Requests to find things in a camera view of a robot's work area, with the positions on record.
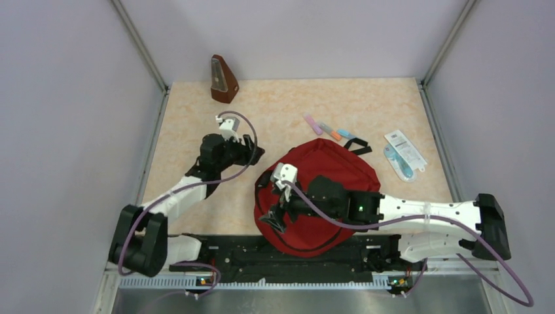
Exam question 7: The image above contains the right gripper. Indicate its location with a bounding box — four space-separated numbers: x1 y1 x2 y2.
260 179 342 232

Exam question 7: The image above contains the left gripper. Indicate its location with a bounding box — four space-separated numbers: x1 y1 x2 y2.
216 133 264 172

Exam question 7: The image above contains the red backpack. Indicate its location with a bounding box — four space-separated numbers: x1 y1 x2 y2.
254 139 381 258

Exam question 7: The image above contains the orange highlighter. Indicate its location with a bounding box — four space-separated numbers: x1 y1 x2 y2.
318 122 342 141

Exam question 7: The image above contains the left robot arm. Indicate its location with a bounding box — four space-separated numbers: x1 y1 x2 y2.
108 133 265 277

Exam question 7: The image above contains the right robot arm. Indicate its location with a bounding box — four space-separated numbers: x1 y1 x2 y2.
254 173 511 270

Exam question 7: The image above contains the blue correction tape pack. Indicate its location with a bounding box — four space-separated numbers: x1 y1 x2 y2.
384 144 418 183

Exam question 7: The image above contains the brown wooden metronome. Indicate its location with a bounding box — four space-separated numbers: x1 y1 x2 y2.
210 54 240 104

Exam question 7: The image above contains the pink highlighter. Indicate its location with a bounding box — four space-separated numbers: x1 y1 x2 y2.
303 113 323 135

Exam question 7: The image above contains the blue highlighter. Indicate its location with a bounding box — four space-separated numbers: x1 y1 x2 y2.
336 129 356 140

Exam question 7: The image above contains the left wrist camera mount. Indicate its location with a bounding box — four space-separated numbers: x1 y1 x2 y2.
215 116 240 142

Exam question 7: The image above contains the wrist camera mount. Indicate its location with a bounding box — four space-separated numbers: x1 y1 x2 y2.
270 163 298 191
215 116 240 142

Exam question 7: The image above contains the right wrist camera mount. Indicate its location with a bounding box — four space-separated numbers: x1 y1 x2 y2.
270 163 298 191

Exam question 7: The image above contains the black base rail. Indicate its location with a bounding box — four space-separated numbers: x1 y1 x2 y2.
166 234 423 287

